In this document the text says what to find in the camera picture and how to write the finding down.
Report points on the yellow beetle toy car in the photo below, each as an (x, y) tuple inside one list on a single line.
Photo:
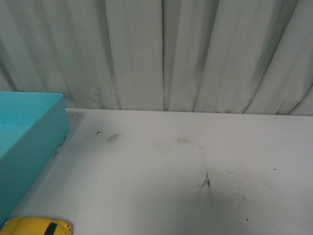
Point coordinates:
[(35, 226)]

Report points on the turquoise plastic storage bin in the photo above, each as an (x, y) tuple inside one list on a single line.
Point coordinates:
[(32, 126)]

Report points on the white pleated curtain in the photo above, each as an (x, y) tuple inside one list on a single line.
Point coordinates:
[(213, 56)]

